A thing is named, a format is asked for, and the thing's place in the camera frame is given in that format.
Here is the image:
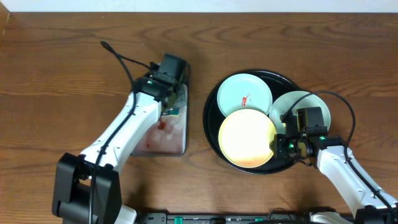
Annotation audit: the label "green yellow sponge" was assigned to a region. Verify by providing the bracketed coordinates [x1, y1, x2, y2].
[162, 108, 180, 118]

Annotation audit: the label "light blue plate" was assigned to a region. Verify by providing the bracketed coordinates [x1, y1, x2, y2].
[269, 91, 331, 134]
[216, 73, 273, 116]

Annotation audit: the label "yellow plate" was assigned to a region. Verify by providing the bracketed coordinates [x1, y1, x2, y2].
[218, 109, 277, 168]

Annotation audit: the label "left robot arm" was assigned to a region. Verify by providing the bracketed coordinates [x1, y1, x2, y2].
[52, 72, 191, 223]

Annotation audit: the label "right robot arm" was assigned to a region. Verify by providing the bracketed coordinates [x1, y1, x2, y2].
[270, 110, 397, 223]

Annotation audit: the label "black rectangular soapy tray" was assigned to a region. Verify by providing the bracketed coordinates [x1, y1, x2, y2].
[131, 65, 191, 156]

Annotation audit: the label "black round serving tray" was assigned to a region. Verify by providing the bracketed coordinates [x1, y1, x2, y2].
[203, 69, 300, 175]

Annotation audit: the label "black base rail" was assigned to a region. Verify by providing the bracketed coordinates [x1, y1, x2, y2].
[134, 213, 310, 224]

